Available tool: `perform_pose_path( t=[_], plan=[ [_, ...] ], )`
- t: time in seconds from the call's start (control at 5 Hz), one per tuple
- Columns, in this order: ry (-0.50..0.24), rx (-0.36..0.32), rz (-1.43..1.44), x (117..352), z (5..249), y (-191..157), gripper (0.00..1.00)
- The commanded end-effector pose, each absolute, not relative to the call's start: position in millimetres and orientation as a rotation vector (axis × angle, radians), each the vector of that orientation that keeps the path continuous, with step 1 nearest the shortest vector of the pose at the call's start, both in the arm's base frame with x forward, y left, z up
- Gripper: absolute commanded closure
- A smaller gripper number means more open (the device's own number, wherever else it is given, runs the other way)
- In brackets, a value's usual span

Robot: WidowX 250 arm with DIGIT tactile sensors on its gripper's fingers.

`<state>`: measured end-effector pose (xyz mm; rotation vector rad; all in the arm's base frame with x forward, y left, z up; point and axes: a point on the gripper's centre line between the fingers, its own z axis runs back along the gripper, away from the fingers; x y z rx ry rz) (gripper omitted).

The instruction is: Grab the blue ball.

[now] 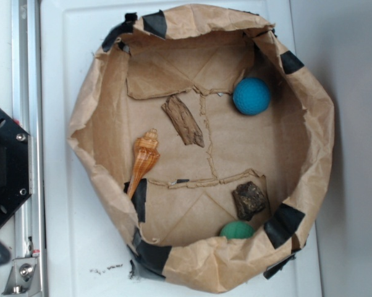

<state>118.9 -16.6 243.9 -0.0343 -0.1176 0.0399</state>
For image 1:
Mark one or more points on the blue dimpled ball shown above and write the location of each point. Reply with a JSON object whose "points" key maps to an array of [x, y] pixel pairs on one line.
{"points": [[251, 96]]}

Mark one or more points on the green ball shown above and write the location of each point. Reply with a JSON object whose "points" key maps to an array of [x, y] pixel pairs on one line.
{"points": [[237, 230]]}

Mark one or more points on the brown driftwood piece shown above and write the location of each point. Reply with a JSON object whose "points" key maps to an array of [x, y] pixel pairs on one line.
{"points": [[183, 121]]}

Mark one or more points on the brown paper bag basin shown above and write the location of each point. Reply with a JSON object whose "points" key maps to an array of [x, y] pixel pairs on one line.
{"points": [[172, 223]]}

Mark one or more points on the orange spiral seashell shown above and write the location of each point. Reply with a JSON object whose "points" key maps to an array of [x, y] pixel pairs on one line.
{"points": [[146, 156]]}

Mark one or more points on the dark rough rock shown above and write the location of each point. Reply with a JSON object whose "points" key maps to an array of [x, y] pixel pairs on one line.
{"points": [[249, 200]]}

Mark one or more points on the white plastic tray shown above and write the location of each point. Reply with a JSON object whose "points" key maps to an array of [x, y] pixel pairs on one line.
{"points": [[85, 254]]}

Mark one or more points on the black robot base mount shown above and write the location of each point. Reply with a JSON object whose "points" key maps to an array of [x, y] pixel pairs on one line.
{"points": [[14, 167]]}

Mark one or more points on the aluminium rail frame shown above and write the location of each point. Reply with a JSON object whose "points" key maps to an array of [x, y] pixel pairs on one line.
{"points": [[29, 270]]}

